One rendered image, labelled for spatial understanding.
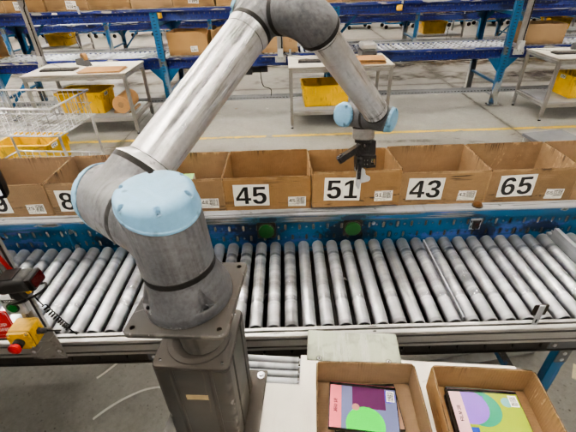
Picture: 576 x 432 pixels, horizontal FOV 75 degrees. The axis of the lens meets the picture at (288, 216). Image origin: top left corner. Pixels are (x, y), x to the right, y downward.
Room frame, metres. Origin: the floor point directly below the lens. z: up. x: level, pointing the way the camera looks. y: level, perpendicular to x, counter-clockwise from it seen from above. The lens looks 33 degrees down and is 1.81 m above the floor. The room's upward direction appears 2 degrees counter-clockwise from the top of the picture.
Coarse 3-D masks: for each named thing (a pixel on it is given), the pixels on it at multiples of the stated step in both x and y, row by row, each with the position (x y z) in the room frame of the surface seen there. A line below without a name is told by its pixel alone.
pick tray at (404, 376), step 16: (320, 368) 0.68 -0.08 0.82; (336, 368) 0.68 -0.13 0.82; (352, 368) 0.67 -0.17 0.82; (368, 368) 0.67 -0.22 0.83; (384, 368) 0.67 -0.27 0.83; (400, 368) 0.66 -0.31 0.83; (320, 384) 0.67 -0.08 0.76; (400, 384) 0.66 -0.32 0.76; (416, 384) 0.61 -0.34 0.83; (320, 400) 0.62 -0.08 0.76; (400, 400) 0.61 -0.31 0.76; (416, 400) 0.59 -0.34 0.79; (320, 416) 0.57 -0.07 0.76; (416, 416) 0.56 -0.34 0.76
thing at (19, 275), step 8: (8, 272) 0.85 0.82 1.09; (16, 272) 0.84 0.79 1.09; (24, 272) 0.84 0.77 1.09; (32, 272) 0.84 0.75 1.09; (40, 272) 0.85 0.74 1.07; (0, 280) 0.81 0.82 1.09; (8, 280) 0.81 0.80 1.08; (16, 280) 0.81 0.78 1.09; (24, 280) 0.81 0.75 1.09; (32, 280) 0.81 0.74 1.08; (40, 280) 0.84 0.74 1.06; (0, 288) 0.80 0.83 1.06; (8, 288) 0.80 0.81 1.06; (16, 288) 0.80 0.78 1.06; (24, 288) 0.80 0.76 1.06; (32, 288) 0.80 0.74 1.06; (16, 296) 0.82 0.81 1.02; (24, 296) 0.82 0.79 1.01; (16, 304) 0.81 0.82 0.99
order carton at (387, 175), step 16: (320, 160) 1.73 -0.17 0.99; (336, 160) 1.73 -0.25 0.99; (352, 160) 1.73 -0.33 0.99; (384, 160) 1.73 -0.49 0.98; (320, 176) 1.45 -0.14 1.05; (336, 176) 1.44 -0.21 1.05; (352, 176) 1.44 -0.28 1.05; (384, 176) 1.45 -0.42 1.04; (400, 176) 1.45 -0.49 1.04; (320, 192) 1.44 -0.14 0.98; (368, 192) 1.44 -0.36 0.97
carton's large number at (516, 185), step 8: (504, 176) 1.45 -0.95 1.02; (512, 176) 1.45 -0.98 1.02; (520, 176) 1.45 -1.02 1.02; (528, 176) 1.45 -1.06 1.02; (536, 176) 1.45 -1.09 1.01; (504, 184) 1.45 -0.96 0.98; (512, 184) 1.45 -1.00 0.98; (520, 184) 1.45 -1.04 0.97; (528, 184) 1.45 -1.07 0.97; (504, 192) 1.45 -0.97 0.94; (512, 192) 1.45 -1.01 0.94; (520, 192) 1.45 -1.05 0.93; (528, 192) 1.45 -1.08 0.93
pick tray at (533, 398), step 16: (432, 368) 0.65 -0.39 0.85; (448, 368) 0.65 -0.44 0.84; (464, 368) 0.65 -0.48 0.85; (480, 368) 0.64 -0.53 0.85; (496, 368) 0.64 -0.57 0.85; (432, 384) 0.62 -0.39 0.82; (448, 384) 0.65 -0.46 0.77; (464, 384) 0.64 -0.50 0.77; (480, 384) 0.64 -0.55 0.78; (496, 384) 0.63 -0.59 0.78; (512, 384) 0.63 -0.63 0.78; (528, 384) 0.62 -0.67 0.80; (432, 400) 0.59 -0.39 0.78; (528, 400) 0.59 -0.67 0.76; (544, 400) 0.55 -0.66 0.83; (448, 416) 0.56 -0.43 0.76; (528, 416) 0.55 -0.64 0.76; (544, 416) 0.53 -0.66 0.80
